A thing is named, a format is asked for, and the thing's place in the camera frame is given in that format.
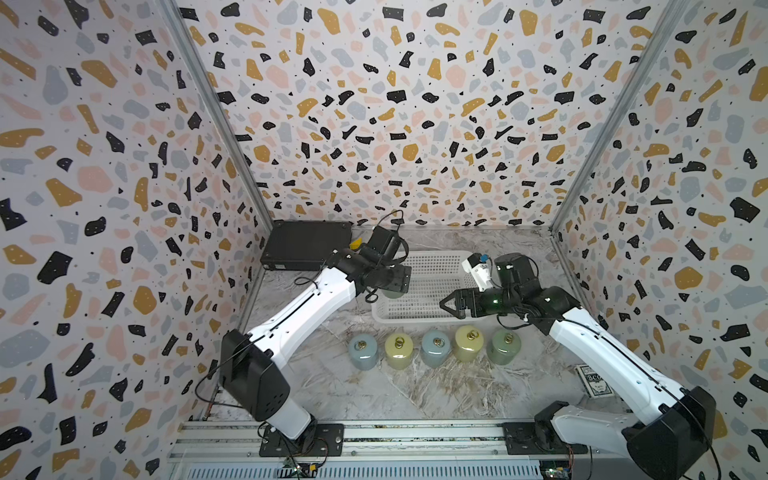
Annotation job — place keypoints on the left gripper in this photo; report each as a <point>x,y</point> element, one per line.
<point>403,274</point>

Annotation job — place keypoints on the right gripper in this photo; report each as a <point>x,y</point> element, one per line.
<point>472,294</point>

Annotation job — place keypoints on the yellow-green canister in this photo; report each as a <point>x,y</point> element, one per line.
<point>468,342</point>
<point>399,348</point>

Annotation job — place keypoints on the blue-grey canister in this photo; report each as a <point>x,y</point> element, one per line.
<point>435,348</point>

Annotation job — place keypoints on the light blue canister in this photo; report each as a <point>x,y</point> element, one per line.
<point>363,351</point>

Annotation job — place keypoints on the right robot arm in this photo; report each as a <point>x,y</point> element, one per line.
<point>668,428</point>

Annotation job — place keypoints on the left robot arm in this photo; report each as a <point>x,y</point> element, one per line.
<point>250,369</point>

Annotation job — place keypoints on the white plastic perforated basket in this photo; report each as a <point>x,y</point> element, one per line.
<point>434,275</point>

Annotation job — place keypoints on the black flat case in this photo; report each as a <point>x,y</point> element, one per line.
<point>304,245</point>

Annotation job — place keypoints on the playing card box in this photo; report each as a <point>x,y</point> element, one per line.
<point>595,385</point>

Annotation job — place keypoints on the right circuit board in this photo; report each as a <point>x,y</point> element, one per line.
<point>554,470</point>

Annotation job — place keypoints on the small green circuit board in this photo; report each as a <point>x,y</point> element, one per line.
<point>300,470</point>

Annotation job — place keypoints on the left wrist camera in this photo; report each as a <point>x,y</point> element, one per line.
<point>386,247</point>

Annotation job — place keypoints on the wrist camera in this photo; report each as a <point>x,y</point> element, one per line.
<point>478,266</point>
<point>386,247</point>

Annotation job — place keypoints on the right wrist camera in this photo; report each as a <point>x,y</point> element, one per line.
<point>478,266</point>

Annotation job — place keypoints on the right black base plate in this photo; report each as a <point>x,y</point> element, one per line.
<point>532,438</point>

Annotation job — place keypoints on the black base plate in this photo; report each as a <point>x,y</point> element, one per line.
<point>532,438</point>
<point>318,440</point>

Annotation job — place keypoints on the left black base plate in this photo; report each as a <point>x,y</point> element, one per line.
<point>318,440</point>

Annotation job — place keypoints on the aluminium mounting rail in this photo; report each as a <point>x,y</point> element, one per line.
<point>409,449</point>

